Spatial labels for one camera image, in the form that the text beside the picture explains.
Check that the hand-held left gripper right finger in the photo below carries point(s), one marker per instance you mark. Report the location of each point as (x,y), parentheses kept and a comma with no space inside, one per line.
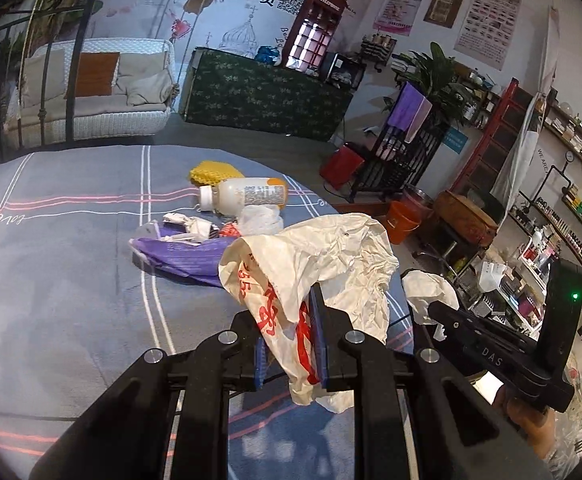
(320,340)

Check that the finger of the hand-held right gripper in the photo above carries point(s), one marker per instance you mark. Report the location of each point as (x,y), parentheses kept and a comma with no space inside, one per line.
(471,322)

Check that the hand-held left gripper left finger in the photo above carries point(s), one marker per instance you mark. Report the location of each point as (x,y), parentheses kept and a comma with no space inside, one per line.
(260,365)

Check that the white tissue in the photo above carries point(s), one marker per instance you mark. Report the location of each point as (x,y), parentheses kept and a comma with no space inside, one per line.
(428,290)

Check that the white red-printed plastic bag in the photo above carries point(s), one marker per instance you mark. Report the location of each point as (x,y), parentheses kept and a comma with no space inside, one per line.
(331,260)

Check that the person's right hand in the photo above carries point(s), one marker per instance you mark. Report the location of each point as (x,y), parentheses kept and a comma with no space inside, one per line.
(531,425)

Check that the white hand model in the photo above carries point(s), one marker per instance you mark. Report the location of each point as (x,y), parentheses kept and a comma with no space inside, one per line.
(492,276)

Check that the chrome swivel stool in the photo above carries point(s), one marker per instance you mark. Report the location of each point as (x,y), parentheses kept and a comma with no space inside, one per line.
(441,247)

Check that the orange bucket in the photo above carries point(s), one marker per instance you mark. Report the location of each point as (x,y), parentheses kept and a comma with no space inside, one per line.
(402,222)

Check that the purple plastic bag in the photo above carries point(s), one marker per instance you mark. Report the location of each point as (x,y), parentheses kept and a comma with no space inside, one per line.
(181,260)

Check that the thin white plastic bag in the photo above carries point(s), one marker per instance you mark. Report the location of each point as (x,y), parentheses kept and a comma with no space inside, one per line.
(261,220)

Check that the pink basin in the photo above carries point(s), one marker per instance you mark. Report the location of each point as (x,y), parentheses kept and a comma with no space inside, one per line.
(418,196)

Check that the small red white wrapper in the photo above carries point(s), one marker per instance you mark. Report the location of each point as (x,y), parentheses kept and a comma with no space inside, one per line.
(230,230)

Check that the small crumpled white paper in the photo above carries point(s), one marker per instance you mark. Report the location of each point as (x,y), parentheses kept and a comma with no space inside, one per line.
(191,225)

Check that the white bottle with orange base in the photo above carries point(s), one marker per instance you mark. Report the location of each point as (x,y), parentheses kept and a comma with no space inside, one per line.
(251,192)

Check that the white hanging cloth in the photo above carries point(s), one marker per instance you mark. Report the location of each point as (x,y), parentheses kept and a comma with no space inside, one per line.
(518,155)

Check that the black metal rack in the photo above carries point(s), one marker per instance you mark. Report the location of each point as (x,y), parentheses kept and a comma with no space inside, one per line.
(396,165)

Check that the red bin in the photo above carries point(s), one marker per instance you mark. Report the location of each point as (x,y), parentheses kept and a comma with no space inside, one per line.
(342,166)

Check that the red ladder shelf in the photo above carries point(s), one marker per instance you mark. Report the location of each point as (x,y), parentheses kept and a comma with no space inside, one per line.
(496,135)

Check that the yellow foam net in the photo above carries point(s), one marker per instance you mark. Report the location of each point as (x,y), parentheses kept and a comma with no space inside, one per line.
(213,172)

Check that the blue striped bed sheet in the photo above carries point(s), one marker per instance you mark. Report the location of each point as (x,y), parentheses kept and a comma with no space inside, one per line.
(71,285)

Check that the pink towel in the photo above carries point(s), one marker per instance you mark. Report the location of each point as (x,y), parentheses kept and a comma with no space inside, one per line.
(418,120)

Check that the purple towel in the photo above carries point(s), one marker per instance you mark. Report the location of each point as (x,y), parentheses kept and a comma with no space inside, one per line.
(403,107)

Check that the potted green plant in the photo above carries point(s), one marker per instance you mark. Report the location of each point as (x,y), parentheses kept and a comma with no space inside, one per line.
(436,80)

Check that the green patterned counter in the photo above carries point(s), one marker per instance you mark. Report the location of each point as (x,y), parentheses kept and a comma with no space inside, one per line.
(266,95)

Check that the small black box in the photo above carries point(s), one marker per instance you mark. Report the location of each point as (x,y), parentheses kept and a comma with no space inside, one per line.
(343,70)

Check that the small rack with bottles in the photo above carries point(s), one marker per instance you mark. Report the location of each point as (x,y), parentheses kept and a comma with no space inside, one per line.
(377,50)

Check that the blue item on counter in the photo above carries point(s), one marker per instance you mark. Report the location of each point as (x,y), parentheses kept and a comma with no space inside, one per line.
(268,54)

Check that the white wicker swing sofa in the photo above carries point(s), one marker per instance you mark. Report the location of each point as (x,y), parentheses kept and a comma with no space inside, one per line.
(101,110)

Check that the red telephone booth cabinet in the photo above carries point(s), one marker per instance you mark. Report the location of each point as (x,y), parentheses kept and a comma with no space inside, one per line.
(313,30)

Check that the orange cushion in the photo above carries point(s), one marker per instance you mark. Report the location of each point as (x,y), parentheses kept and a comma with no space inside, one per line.
(93,75)

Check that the wall shelf with products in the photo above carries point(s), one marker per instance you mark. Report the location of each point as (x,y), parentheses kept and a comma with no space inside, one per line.
(581,180)

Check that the white chart wall poster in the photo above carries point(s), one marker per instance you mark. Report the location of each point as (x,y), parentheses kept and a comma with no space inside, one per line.
(491,20)

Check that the black metal bed frame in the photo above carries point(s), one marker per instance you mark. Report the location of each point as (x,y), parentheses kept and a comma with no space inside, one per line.
(46,60)

